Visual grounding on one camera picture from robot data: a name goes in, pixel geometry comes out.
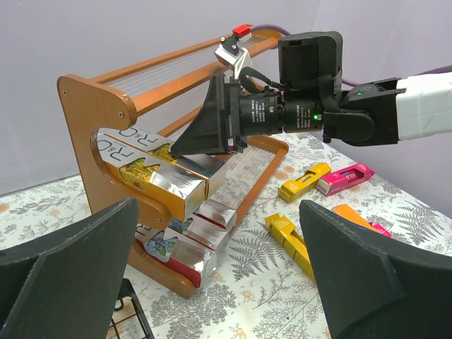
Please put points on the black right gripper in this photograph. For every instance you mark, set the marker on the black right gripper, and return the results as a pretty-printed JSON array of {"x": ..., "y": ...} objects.
[{"x": 268, "y": 112}]

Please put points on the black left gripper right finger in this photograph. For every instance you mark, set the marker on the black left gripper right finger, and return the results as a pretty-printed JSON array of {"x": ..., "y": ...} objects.
[{"x": 372, "y": 286}]

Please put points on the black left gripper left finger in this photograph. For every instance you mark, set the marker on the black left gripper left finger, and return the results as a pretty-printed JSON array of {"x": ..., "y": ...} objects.
[{"x": 65, "y": 284}]

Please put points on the white gold R&O box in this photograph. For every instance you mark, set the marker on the white gold R&O box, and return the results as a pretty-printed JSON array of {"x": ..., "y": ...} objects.
[{"x": 211, "y": 169}]

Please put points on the silver gold R&O box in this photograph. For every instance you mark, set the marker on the silver gold R&O box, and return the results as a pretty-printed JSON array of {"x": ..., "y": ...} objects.
[{"x": 178, "y": 190}]

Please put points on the silver R&O Ice Mint box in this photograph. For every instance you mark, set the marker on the silver R&O Ice Mint box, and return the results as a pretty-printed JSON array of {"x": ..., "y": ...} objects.
[{"x": 218, "y": 213}]

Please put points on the silver red R&O box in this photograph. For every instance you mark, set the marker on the silver red R&O box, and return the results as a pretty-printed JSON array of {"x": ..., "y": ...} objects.
[{"x": 203, "y": 231}]

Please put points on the yellow Be You toothpaste box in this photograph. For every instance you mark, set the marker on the yellow Be You toothpaste box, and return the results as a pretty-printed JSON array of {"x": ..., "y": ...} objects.
[{"x": 284, "y": 232}]

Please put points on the pink Be You toothpaste box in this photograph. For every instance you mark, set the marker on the pink Be You toothpaste box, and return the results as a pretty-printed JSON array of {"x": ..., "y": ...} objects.
[{"x": 344, "y": 178}]

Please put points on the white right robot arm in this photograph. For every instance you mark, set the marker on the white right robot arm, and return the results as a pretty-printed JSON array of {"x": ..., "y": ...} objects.
[{"x": 377, "y": 113}]

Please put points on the wooden three-tier shelf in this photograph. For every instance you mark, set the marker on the wooden three-tier shelf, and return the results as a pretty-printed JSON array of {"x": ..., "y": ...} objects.
[{"x": 90, "y": 104}]

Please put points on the pink toothpaste box lower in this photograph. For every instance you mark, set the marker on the pink toothpaste box lower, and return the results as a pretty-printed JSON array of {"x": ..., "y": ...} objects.
[{"x": 380, "y": 229}]

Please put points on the orange gold toothpaste box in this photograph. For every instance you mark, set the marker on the orange gold toothpaste box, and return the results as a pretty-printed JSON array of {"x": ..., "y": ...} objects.
[{"x": 345, "y": 211}]

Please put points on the floral patterned table mat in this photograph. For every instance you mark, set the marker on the floral patterned table mat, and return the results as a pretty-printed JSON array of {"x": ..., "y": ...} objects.
[{"x": 257, "y": 291}]

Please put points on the black wire dish rack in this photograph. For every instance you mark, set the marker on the black wire dish rack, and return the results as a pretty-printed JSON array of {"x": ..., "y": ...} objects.
[{"x": 128, "y": 318}]

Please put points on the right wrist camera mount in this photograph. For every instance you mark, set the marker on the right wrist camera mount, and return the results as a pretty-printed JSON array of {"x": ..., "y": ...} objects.
[{"x": 231, "y": 53}]

